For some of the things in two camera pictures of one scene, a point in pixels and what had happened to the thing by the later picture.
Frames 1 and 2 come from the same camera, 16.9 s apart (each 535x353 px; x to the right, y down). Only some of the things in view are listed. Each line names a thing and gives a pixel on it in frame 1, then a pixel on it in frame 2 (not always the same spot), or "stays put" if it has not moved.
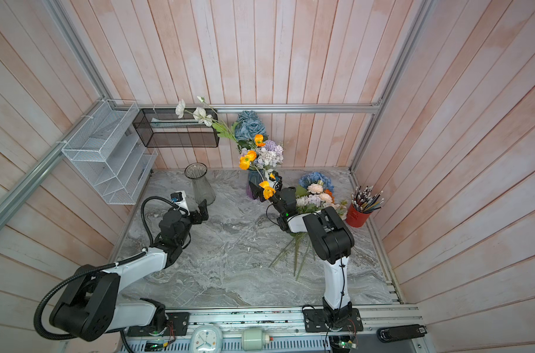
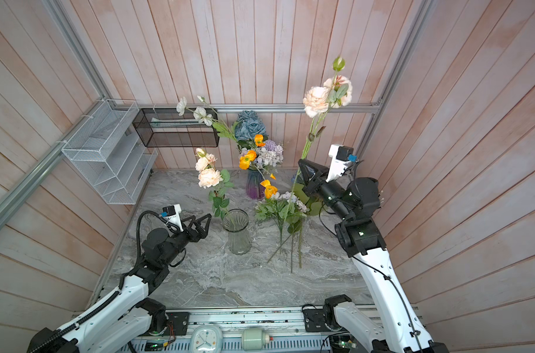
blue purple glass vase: [255, 176] stays put
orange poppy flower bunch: [249, 157] stays put
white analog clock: [206, 339] stays put
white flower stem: [222, 127] stays put
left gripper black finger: [203, 207] to [197, 229]
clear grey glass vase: [202, 187] to [236, 221]
